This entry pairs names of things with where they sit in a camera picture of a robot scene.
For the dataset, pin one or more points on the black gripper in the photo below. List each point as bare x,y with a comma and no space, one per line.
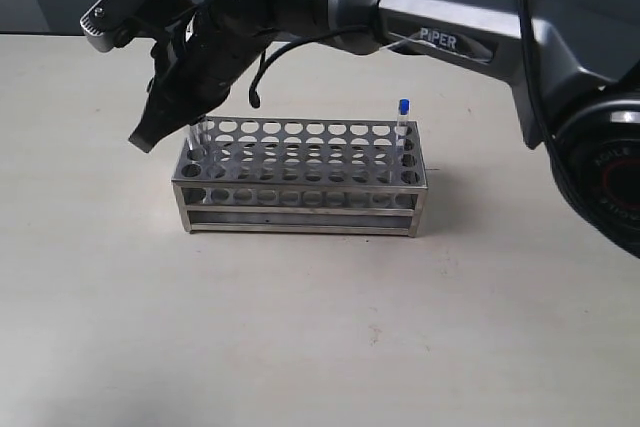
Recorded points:
194,73

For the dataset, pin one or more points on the blue-capped tube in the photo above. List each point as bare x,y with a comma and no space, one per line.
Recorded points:
198,138
402,127

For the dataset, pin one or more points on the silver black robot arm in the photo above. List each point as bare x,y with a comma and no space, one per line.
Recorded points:
572,66

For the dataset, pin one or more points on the stainless steel test tube rack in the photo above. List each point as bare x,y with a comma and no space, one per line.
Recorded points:
302,176

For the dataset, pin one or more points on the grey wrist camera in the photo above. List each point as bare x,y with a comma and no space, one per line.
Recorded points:
110,24

